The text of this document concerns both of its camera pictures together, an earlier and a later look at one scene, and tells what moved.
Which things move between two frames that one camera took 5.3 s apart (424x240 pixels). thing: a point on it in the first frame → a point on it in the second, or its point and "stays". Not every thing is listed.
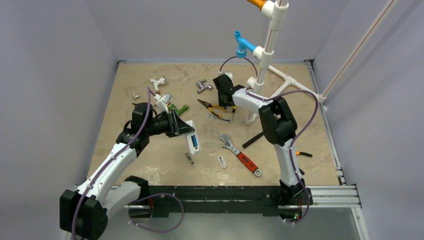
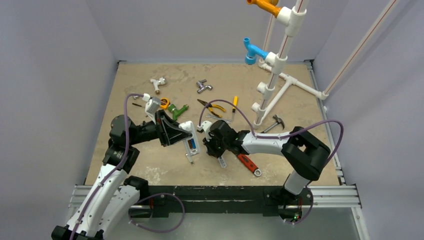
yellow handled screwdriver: [234, 110] stays
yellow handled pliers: [210, 106] stays
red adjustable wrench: [243, 158] stays
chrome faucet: [202, 87] stays
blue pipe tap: [243, 45] → [252, 50]
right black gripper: [224, 99] → [212, 139]
